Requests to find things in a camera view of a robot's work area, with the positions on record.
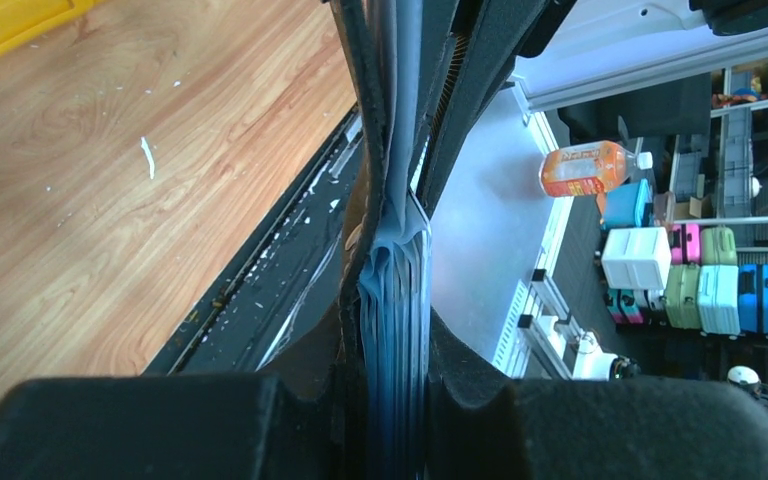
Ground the black leather card holder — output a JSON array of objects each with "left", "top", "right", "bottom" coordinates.
[{"left": 330, "top": 1, "right": 455, "bottom": 479}]

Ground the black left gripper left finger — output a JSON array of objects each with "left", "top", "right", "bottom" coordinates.
[{"left": 0, "top": 311, "right": 340, "bottom": 479}]

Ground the yellow bin left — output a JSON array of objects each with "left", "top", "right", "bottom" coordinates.
[{"left": 0, "top": 0, "right": 98, "bottom": 56}]

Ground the light blue suitcase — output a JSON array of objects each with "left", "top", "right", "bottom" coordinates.
[{"left": 697, "top": 265, "right": 741, "bottom": 337}]

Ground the storage shelf rack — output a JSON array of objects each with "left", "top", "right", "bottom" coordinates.
[{"left": 669, "top": 57, "right": 768, "bottom": 252}]

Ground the green suitcase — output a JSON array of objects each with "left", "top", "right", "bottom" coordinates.
[{"left": 663, "top": 264, "right": 701, "bottom": 330}]

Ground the pink suitcase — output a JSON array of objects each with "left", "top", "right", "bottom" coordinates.
[{"left": 669, "top": 223, "right": 702, "bottom": 265}]

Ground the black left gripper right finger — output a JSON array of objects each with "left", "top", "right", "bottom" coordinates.
[{"left": 428, "top": 317, "right": 768, "bottom": 479}]

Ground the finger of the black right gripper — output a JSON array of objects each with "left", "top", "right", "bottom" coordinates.
[{"left": 417, "top": 1, "right": 557, "bottom": 215}]

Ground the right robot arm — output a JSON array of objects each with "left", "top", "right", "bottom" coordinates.
[{"left": 418, "top": 1, "right": 768, "bottom": 212}]

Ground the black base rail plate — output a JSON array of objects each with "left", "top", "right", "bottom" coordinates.
[{"left": 144, "top": 108, "right": 362, "bottom": 375}]

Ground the orange drink bottle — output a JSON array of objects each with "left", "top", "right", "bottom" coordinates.
[{"left": 539, "top": 140, "right": 654, "bottom": 198}]

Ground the white storage box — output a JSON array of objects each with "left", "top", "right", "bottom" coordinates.
[{"left": 600, "top": 227, "right": 672, "bottom": 290}]

